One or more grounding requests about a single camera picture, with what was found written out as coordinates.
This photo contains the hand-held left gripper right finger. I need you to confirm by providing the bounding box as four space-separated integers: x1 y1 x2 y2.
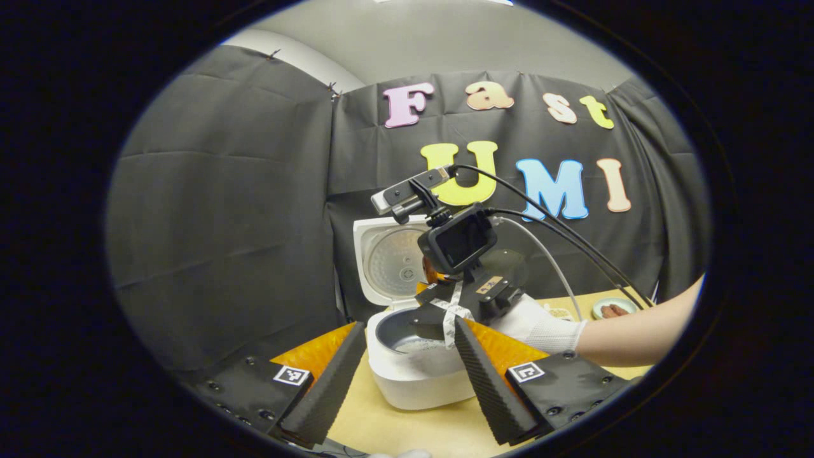
454 317 637 446

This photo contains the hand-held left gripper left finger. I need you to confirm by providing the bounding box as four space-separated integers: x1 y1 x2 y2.
181 321 368 449

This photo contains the white rice cooker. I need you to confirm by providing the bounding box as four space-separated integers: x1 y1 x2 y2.
353 216 485 411

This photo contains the pale green plate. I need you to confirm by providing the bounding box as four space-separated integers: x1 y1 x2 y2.
591 297 639 321

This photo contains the thin grey cable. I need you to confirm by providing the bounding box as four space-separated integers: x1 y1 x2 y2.
493 216 583 322

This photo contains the thin black cable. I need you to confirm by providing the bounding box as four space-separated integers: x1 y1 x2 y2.
448 164 654 307
486 207 647 312

